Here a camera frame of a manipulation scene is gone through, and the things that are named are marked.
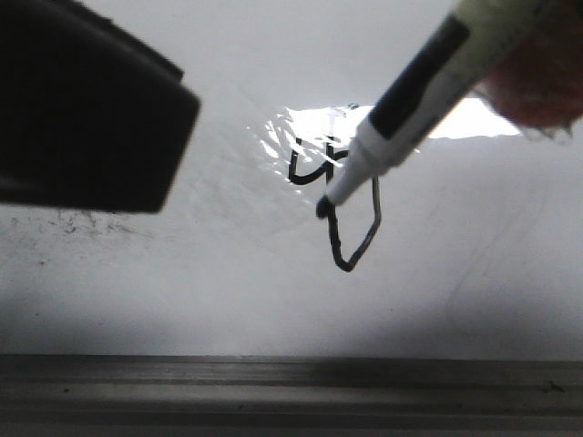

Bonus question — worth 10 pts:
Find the red magnet taped to marker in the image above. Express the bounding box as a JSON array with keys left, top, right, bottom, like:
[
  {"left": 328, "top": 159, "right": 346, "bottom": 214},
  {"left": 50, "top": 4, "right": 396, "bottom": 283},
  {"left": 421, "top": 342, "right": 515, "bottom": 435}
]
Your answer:
[{"left": 476, "top": 25, "right": 582, "bottom": 141}]

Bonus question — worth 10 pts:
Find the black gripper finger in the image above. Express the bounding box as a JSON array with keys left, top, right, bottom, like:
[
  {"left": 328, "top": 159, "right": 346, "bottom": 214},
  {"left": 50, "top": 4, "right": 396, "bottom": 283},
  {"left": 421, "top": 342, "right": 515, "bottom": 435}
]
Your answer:
[{"left": 1, "top": 1, "right": 200, "bottom": 213}]

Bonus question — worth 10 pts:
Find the white black whiteboard marker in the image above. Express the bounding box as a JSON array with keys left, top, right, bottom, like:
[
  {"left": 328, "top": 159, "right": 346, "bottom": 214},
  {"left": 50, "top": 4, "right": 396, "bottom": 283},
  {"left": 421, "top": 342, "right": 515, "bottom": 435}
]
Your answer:
[{"left": 316, "top": 1, "right": 557, "bottom": 219}]

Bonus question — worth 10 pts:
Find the white whiteboard surface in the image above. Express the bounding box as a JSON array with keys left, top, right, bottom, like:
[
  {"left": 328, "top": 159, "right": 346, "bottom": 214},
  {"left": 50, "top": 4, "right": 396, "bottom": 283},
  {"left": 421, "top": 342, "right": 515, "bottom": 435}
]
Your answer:
[{"left": 1, "top": 1, "right": 582, "bottom": 361}]

